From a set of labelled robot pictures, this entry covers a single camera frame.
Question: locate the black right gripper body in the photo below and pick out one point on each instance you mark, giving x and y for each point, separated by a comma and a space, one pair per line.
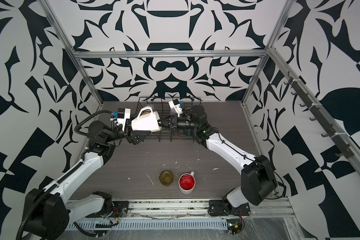
183, 123

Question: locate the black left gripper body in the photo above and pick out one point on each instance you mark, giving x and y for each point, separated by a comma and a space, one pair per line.
128, 137

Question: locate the cream white cup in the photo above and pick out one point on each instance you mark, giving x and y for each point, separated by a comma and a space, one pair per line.
146, 120

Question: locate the olive glass cup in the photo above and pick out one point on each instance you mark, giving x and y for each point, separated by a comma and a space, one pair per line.
166, 178

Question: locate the white mug red inside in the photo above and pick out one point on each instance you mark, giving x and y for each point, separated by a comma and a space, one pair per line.
187, 183

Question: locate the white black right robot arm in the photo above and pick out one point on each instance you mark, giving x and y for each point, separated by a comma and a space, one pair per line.
258, 179

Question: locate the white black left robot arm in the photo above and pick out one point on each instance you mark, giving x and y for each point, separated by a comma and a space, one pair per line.
47, 211

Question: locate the black wire dish rack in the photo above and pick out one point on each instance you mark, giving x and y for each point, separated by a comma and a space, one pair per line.
161, 105

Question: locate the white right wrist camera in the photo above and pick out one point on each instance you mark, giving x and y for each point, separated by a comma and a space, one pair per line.
175, 108

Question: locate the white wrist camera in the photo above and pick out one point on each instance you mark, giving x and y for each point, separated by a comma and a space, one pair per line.
175, 108
120, 117

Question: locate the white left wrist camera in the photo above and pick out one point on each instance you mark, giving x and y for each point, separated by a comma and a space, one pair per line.
120, 117

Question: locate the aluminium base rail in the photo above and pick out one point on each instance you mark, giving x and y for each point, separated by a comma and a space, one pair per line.
176, 208

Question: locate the white slotted cable duct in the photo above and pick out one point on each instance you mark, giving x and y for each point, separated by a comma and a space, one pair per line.
157, 224

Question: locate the grey wall hook rail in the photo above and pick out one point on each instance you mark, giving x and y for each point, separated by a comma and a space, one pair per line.
321, 115

